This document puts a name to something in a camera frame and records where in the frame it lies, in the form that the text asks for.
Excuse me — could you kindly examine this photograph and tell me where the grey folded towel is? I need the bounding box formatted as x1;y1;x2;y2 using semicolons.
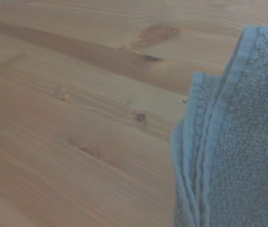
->
171;26;268;227

